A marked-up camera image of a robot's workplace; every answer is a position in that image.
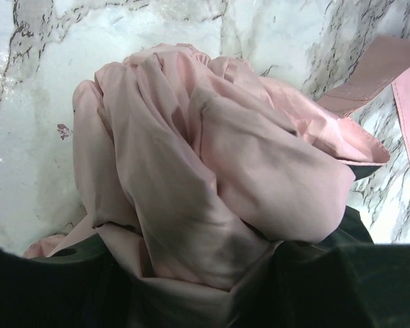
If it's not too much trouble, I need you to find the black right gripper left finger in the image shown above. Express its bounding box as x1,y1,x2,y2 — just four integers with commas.
0,235,146,327

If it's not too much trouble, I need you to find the pink folding umbrella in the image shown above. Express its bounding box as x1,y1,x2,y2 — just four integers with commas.
26,36,410,327

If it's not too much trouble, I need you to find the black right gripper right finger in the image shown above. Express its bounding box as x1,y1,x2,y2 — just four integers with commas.
232,207,410,327

